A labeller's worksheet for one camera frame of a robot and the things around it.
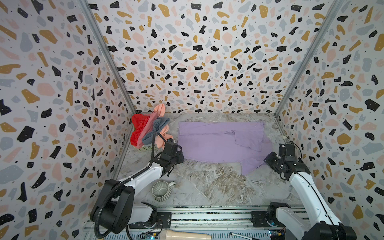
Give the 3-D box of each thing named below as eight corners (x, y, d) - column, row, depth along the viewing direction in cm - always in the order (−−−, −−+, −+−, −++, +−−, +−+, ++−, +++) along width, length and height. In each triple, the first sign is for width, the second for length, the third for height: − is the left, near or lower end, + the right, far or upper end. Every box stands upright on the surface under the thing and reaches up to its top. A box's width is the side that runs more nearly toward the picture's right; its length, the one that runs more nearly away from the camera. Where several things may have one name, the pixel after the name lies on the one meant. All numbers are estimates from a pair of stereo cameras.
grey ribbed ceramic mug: (152, 203, 81) (148, 198, 75) (155, 185, 87) (152, 180, 81) (173, 203, 81) (170, 199, 75) (175, 185, 87) (173, 180, 81)
